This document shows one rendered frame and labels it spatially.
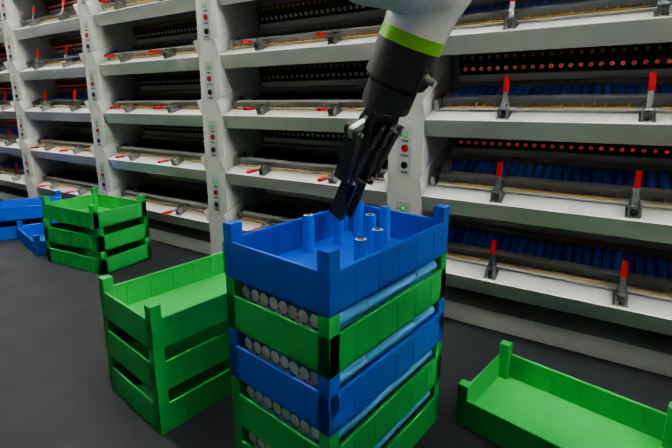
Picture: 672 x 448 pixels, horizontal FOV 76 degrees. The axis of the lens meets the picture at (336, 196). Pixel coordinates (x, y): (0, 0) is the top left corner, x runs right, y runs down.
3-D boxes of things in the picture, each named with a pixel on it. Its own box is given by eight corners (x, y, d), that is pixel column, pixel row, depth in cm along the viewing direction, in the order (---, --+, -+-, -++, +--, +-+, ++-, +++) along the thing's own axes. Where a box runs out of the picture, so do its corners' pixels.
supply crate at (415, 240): (330, 319, 50) (329, 253, 48) (224, 275, 63) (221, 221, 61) (447, 252, 72) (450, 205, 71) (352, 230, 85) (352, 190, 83)
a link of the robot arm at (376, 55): (397, 34, 67) (362, 26, 60) (460, 63, 61) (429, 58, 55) (383, 71, 70) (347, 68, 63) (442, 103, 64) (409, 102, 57)
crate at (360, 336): (330, 380, 52) (330, 319, 50) (227, 325, 64) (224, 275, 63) (445, 296, 74) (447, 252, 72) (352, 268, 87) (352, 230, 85)
